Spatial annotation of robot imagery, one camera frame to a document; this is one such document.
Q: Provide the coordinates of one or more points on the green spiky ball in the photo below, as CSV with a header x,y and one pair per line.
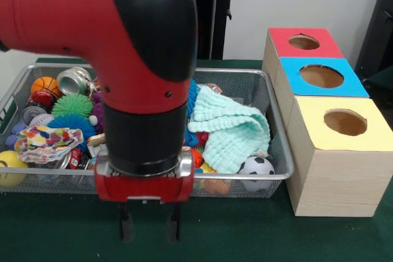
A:
x,y
72,105

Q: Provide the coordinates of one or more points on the black upright panel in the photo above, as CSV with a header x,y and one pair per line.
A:
x,y
377,29

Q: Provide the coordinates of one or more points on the mint green knitted cloth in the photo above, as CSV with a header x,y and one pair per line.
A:
x,y
233,133

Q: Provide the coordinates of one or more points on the blue spiky ball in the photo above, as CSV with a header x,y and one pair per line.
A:
x,y
72,124

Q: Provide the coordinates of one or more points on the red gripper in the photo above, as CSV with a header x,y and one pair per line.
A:
x,y
144,188

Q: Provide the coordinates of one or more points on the colourful patterned cloth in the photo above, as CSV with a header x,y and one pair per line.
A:
x,y
46,142

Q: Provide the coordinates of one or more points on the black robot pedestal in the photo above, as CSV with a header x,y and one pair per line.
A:
x,y
221,13

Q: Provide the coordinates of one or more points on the dark green table cloth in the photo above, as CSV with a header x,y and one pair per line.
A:
x,y
383,87
245,231

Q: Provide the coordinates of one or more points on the black and white soccer ball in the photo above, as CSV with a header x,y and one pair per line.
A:
x,y
256,165

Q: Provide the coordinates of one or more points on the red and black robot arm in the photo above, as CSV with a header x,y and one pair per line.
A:
x,y
92,22

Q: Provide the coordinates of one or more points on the small orange basketball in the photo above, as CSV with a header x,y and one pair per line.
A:
x,y
46,87

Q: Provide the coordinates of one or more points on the blue spiky toy with eyes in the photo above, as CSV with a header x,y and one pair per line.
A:
x,y
192,96

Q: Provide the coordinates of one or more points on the wooden box with three holes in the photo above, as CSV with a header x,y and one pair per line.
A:
x,y
337,182

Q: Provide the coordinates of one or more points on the yellow printed ball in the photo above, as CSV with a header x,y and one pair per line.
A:
x,y
9,159

